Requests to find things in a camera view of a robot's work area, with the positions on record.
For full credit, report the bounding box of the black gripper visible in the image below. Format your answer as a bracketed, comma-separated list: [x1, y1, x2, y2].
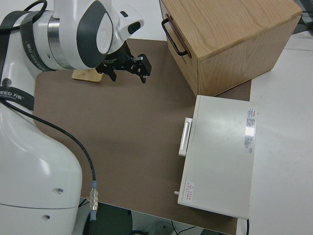
[95, 45, 153, 85]

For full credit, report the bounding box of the black mounting plate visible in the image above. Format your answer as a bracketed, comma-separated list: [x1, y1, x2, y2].
[82, 202, 133, 235]

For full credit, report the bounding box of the wooden mug tree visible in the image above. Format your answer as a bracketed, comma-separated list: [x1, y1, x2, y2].
[71, 69, 104, 84]

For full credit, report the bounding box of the brown table mat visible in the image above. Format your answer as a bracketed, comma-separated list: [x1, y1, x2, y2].
[32, 38, 253, 235]

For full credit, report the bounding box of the wooden drawer cabinet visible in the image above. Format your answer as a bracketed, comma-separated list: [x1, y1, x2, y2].
[158, 0, 303, 97]

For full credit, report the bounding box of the white toaster oven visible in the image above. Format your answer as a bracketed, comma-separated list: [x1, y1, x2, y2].
[177, 94, 260, 219]

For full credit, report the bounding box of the black cabinet handle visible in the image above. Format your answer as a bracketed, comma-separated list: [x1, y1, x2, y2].
[161, 19, 193, 58]

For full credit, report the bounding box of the white toaster oven handle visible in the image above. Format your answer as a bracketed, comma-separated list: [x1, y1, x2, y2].
[178, 117, 194, 158]

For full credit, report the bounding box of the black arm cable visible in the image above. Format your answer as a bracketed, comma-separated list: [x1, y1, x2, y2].
[0, 97, 100, 223]

